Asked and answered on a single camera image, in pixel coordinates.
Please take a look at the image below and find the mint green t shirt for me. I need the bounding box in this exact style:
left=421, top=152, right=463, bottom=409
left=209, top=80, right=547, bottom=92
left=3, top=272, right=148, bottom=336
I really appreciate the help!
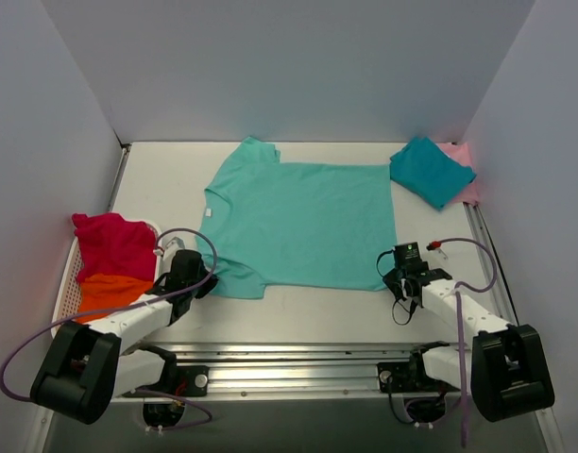
left=196, top=138, right=397, bottom=299

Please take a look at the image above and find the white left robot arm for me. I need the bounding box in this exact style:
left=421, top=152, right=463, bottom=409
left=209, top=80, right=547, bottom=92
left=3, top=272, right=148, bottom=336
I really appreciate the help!
left=29, top=250, right=217, bottom=425

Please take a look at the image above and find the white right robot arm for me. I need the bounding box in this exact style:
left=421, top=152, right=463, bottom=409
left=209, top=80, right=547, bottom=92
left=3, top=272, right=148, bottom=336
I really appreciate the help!
left=379, top=243, right=555, bottom=424

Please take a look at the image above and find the crimson red t shirt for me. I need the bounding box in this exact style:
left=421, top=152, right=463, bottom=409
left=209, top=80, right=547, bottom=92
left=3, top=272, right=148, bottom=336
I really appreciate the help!
left=71, top=212, right=157, bottom=283

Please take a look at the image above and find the orange t shirt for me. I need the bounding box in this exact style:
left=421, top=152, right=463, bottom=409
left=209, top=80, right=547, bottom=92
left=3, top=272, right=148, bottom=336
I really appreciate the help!
left=77, top=274, right=153, bottom=313

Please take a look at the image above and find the folded pink t shirt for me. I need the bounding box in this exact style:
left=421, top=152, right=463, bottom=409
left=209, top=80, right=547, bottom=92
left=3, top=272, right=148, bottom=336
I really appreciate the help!
left=438, top=143, right=481, bottom=206

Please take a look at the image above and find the folded teal t shirt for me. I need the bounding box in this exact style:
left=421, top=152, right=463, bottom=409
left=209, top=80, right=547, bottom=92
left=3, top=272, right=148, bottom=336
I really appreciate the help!
left=389, top=137, right=455, bottom=210

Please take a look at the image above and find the white plastic laundry basket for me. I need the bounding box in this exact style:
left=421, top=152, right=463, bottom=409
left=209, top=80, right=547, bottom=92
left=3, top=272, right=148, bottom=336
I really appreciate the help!
left=52, top=219, right=162, bottom=322

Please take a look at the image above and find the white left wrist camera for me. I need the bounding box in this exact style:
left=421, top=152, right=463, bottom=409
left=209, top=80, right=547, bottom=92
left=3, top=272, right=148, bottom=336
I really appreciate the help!
left=154, top=237, right=185, bottom=260

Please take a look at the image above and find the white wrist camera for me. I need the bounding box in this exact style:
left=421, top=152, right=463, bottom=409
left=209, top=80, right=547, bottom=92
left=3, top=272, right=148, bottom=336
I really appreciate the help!
left=154, top=237, right=185, bottom=260
left=426, top=241, right=449, bottom=261

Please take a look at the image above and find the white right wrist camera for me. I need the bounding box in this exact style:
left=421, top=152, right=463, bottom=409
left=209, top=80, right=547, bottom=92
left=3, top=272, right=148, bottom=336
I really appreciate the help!
left=426, top=241, right=449, bottom=261

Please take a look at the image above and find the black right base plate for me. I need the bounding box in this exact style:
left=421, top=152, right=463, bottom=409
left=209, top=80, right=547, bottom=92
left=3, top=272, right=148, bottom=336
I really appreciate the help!
left=377, top=361, right=457, bottom=394

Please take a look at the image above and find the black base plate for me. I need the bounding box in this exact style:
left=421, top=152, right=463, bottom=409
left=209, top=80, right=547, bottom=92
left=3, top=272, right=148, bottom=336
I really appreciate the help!
left=138, top=365, right=210, bottom=397
left=377, top=361, right=457, bottom=394

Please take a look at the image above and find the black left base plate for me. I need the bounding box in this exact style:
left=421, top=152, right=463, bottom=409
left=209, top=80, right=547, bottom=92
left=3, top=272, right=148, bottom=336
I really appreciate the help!
left=138, top=365, right=210, bottom=397

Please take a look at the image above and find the aluminium rail frame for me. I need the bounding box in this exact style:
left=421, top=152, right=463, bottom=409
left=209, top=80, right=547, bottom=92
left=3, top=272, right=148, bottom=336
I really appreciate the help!
left=24, top=141, right=569, bottom=453

